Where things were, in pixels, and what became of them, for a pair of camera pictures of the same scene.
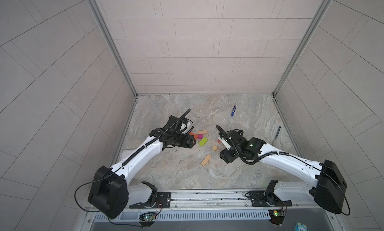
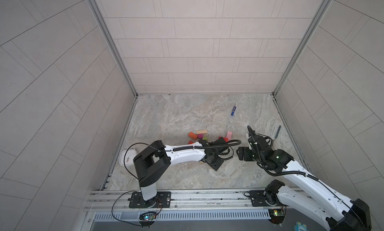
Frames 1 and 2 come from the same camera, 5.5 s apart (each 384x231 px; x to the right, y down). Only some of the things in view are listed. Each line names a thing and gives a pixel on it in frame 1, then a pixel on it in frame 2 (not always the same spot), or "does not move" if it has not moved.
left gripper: (189, 144) -> (216, 166)
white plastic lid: (125, 153) does not move
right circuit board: (277, 216) does not move
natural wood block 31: (201, 132) does not move
